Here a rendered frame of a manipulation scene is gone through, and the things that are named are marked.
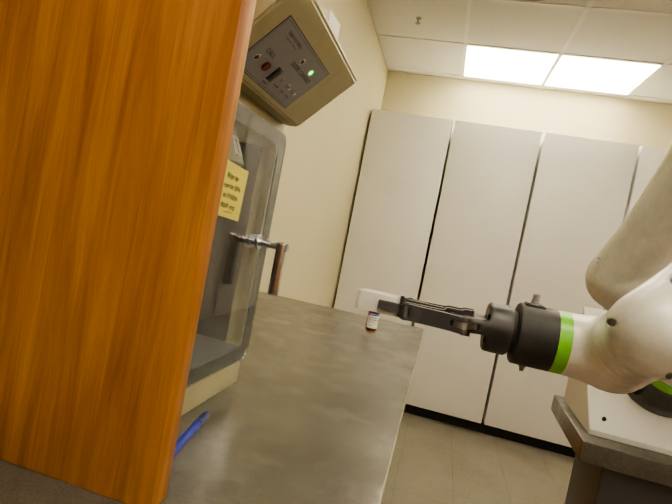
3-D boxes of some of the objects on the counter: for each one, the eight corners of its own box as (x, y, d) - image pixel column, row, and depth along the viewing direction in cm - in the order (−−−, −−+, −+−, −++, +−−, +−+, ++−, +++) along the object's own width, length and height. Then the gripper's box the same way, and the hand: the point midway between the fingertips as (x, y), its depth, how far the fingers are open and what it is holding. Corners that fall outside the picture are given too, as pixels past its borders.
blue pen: (160, 462, 56) (162, 453, 56) (201, 417, 70) (203, 410, 70) (169, 464, 56) (171, 455, 56) (209, 419, 70) (210, 411, 70)
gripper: (509, 302, 80) (369, 273, 85) (524, 312, 65) (354, 276, 70) (500, 346, 80) (361, 314, 85) (512, 366, 66) (344, 326, 71)
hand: (379, 302), depth 77 cm, fingers closed
